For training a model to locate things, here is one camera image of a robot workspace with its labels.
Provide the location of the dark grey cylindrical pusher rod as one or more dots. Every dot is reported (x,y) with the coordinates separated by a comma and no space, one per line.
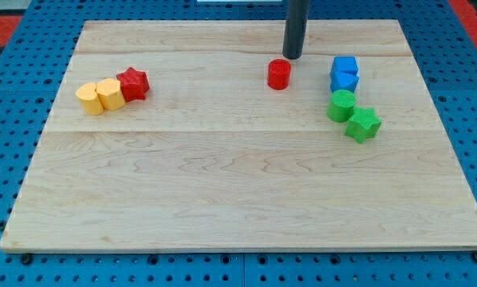
(295,28)

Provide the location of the red cylinder block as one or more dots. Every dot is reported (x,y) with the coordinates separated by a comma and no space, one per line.
(278,76)

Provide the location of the blue cube block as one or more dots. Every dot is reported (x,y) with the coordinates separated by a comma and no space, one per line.
(345,64)

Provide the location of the blue triangle block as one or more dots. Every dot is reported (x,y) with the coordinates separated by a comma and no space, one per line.
(345,81)

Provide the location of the green cylinder block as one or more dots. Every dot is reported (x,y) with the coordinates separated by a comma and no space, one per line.
(341,104)

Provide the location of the green star block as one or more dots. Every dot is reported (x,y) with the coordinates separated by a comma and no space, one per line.
(363,124)

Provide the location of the red star block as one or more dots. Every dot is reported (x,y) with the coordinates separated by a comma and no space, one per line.
(134,84)

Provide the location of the light wooden board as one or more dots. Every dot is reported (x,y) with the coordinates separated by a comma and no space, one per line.
(213,160)

